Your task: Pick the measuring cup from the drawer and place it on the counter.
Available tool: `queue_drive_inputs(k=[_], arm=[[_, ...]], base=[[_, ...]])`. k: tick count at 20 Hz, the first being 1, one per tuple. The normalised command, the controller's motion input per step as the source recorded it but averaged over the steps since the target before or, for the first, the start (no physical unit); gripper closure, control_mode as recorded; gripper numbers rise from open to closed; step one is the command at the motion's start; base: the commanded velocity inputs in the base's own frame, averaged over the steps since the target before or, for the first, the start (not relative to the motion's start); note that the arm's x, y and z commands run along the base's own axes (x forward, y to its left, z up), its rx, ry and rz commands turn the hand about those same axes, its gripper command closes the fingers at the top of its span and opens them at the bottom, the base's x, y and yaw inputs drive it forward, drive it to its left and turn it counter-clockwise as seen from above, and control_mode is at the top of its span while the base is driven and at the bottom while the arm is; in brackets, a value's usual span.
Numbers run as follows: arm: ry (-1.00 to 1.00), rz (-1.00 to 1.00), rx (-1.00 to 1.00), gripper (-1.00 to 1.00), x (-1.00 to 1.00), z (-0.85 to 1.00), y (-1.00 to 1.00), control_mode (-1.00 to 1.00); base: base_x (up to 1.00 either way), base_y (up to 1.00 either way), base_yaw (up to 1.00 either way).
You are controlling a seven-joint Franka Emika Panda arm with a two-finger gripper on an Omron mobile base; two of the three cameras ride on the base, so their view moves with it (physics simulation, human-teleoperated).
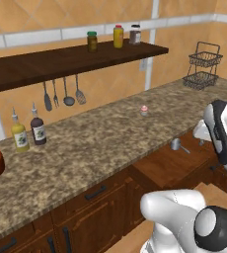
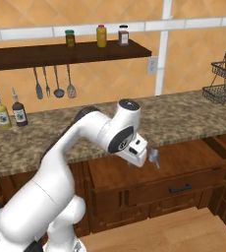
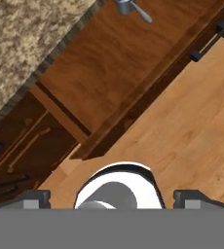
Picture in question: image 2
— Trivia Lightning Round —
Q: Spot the black-lidded brown jar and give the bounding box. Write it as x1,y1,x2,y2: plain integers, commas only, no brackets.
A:
117,24,131,47

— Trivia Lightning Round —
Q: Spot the white wall outlet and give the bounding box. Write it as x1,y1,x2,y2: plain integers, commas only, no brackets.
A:
145,55,159,76

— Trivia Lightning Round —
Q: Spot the dark sauce bottle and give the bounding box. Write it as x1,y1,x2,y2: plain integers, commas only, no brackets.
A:
11,87,29,128

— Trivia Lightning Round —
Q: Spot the wooden drawer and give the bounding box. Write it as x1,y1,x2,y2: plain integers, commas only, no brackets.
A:
86,136,226,209

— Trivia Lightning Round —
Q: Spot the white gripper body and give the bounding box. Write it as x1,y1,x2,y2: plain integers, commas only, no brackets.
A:
120,148,149,168

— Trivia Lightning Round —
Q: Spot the dark wooden wall shelf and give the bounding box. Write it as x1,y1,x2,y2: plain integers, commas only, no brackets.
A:
0,39,153,73

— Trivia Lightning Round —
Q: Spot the grey measuring cup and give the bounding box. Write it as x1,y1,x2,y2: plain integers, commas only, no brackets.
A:
146,148,161,170

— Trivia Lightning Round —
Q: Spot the yellow bottle with red cap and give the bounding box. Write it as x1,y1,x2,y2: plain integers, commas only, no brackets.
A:
95,24,108,49

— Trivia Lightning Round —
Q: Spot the grey hanging slotted spatula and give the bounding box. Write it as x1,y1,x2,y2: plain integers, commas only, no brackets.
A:
65,64,78,99

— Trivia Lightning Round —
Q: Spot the grey hanging ladle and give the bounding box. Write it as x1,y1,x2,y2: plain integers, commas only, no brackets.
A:
52,65,66,99

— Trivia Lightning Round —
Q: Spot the grey hanging fork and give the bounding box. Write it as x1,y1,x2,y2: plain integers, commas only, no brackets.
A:
41,66,52,98

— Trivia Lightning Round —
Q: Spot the yellow oil bottle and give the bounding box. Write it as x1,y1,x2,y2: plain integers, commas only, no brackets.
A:
0,90,13,130

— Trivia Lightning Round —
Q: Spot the black wire basket stand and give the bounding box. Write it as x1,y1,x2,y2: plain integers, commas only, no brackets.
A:
201,46,226,106

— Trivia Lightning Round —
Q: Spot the green-lidded brown jar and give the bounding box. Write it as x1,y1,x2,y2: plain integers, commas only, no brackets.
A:
64,29,77,50

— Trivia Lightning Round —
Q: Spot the wooden base cabinet run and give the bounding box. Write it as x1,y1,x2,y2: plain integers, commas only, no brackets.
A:
0,131,226,242

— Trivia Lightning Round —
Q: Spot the black drawer handle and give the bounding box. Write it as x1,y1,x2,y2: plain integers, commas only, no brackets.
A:
168,183,194,194

